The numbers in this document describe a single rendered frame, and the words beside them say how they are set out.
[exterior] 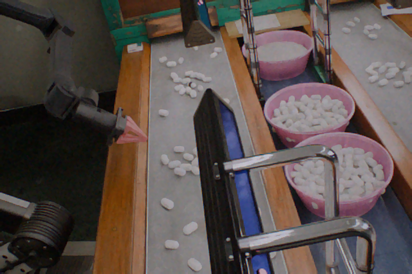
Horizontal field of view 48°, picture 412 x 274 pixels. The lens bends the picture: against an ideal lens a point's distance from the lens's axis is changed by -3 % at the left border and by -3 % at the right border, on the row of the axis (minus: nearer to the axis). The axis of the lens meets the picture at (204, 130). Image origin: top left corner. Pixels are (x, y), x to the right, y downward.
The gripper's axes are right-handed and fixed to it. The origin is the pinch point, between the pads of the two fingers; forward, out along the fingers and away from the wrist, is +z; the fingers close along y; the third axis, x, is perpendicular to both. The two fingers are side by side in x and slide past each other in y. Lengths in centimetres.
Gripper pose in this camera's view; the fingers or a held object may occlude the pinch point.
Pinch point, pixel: (143, 138)
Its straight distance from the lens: 128.3
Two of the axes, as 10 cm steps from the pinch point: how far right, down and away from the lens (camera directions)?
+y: -0.6, -5.5, 8.3
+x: -4.9, 7.4, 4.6
